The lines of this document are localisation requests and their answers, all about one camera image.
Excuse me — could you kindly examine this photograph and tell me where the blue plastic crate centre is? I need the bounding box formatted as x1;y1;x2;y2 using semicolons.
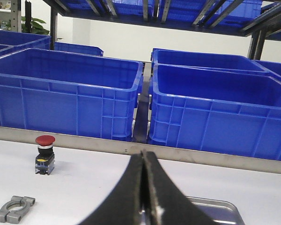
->
0;48;143;141

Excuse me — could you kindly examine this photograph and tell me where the steel table edge rail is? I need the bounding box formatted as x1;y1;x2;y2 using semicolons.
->
0;127;281;175

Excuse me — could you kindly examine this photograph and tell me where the green potted plant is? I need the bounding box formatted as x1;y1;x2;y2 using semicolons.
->
4;15;50;36

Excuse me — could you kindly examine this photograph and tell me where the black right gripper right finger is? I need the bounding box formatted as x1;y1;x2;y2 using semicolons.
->
142;151;215;225

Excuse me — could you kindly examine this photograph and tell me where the blue crate behind right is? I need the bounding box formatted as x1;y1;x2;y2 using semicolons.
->
151;49;271;75

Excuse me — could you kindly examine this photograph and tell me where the blue plastic crate left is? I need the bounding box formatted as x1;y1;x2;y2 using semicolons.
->
0;30;51;56

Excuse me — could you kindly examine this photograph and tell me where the blue plastic crate right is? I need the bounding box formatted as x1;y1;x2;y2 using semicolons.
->
149;65;281;161

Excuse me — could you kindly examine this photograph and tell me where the blue plastic crate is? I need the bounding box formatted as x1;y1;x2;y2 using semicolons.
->
0;30;51;56
149;65;281;161
0;48;143;141

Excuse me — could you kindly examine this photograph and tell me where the silver metal tray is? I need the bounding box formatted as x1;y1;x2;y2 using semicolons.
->
140;196;245;225

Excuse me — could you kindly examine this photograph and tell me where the red emergency stop button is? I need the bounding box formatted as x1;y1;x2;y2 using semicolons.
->
35;135;56;175

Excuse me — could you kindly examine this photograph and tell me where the grey metal pipe clamp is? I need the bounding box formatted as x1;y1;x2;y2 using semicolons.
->
0;195;36;224

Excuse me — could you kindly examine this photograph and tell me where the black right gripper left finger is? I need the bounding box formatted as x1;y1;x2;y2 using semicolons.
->
80;154;143;225

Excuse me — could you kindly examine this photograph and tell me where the blue crate far back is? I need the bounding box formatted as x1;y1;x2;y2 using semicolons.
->
54;42;104;56

